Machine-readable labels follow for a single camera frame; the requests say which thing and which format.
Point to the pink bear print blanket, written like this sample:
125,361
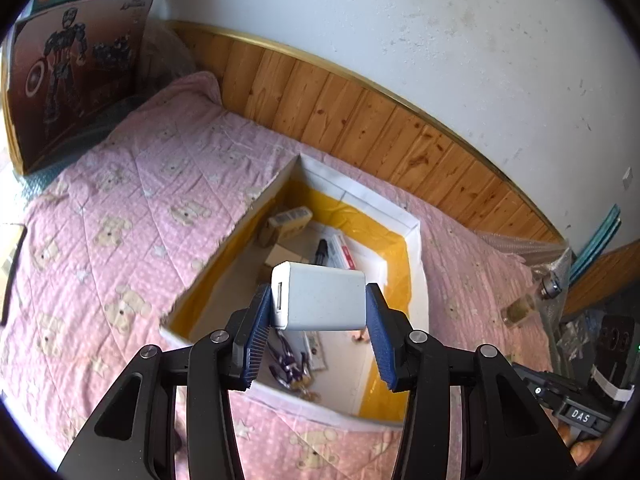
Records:
125,210

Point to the robot figure toy box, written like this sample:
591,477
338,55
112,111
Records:
70,75

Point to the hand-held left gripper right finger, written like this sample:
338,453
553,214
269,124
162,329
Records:
382,345

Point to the white wall socket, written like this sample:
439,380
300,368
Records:
628,178

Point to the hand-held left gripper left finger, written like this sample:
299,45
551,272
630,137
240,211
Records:
255,340

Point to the clear plastic bag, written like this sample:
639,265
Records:
577,340

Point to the black marker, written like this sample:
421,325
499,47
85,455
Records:
321,250

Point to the red and white packet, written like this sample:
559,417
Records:
340,250

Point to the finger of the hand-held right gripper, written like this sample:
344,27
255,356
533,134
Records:
530,380

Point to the person's right hand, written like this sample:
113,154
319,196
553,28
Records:
582,447

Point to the grey wall charger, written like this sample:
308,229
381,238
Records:
320,300

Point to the blue foam strips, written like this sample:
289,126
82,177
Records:
600,235

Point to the clear bubble wrap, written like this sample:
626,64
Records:
525,250

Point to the small gold box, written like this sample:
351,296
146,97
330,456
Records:
290,220

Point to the glass bottle with metal cap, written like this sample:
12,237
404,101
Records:
525,305

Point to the white cardboard box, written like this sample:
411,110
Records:
345,360

